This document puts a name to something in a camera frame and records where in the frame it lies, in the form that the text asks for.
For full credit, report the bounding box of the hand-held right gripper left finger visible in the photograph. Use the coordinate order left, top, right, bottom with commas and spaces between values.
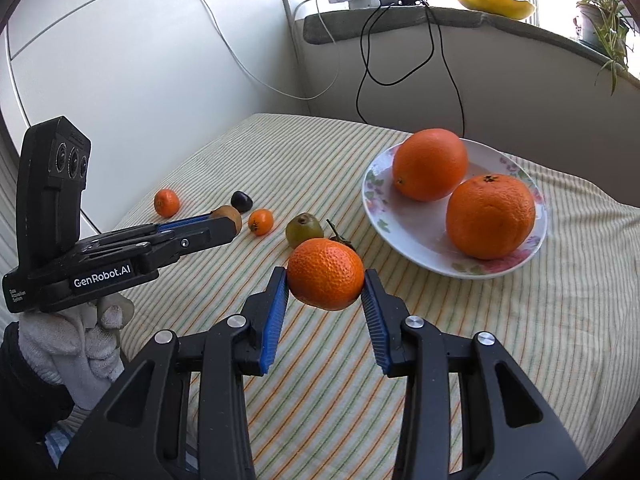
59, 266, 290, 480

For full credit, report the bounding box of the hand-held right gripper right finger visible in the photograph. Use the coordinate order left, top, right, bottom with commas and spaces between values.
361, 269, 587, 480

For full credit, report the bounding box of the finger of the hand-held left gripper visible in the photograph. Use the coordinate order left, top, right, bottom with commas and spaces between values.
95, 213, 217, 247
74, 218, 237, 267

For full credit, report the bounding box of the small mandarin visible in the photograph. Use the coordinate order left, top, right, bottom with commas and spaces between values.
153, 188, 181, 219

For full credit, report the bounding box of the small brown kiwi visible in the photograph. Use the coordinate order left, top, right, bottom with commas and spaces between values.
210, 204, 244, 236

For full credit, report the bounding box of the small kumquat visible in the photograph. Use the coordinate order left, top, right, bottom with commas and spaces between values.
248, 208, 275, 236

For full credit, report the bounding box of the mandarin with stem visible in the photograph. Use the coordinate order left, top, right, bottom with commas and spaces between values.
287, 219, 365, 312

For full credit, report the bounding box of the green round fruit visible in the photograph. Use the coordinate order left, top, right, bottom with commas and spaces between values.
285, 212, 325, 250

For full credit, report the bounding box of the floral rim plate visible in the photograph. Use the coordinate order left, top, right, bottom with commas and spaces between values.
362, 136, 549, 280

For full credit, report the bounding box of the rough large orange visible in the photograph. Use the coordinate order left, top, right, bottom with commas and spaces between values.
445, 173, 537, 261

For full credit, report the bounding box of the smooth large orange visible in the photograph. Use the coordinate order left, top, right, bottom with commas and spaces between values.
392, 128, 469, 203

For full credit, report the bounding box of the person's left hand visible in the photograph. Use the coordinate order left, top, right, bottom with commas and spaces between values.
17, 294, 136, 411

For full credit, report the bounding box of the striped tablecloth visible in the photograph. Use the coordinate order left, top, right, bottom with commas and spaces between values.
107, 112, 640, 480

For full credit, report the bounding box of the white cabinet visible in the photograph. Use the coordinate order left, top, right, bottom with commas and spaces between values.
0, 0, 311, 261

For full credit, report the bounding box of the blue striped cloth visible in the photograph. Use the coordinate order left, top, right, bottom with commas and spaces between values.
44, 422, 73, 468

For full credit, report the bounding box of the grey windowsill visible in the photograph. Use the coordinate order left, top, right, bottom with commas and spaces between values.
302, 6, 640, 91

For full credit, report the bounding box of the yellow wavy bowl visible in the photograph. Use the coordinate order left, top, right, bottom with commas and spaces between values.
452, 0, 537, 22

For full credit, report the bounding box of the potted spider plant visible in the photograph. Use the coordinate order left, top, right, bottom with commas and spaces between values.
542, 0, 636, 96

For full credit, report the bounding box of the white cable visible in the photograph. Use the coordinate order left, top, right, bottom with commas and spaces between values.
187, 0, 341, 101

